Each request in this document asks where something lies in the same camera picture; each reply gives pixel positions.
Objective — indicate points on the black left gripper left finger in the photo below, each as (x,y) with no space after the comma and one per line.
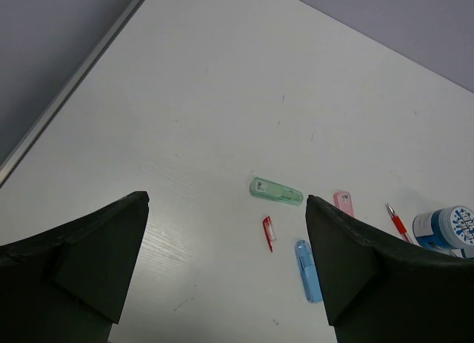
(70,283)

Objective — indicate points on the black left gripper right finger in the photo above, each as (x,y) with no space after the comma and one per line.
(378,288)

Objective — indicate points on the red gel pen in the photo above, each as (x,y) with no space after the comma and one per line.
(398,224)

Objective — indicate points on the blue slime jar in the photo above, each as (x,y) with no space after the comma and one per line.
(446,230)

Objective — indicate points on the red pen cap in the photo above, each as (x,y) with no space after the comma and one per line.
(269,232)

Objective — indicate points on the blue correction tape case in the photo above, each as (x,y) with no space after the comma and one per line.
(308,271)

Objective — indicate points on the pink correction tape case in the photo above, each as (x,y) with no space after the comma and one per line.
(343,201)

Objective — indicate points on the green correction tape case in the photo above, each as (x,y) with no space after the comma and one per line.
(265,189)

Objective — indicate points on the aluminium table edge rail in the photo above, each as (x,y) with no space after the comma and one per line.
(42,122)

